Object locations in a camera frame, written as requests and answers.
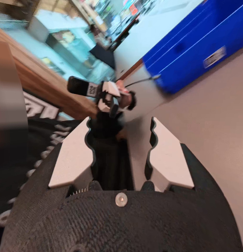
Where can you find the grey neighbouring table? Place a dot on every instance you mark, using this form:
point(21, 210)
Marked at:
point(153, 35)

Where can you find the blue plastic bin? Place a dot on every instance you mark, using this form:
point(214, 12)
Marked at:
point(192, 39)

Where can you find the black white marker board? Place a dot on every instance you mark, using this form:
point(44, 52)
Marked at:
point(44, 111)

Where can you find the person's left hand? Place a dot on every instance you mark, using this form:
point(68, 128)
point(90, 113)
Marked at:
point(125, 98)

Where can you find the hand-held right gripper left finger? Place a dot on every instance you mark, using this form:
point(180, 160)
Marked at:
point(72, 161)

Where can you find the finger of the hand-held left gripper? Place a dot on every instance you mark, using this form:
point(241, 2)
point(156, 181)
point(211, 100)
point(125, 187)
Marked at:
point(104, 105)
point(111, 88)

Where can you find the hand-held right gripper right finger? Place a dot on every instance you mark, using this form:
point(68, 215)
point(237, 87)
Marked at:
point(170, 161)

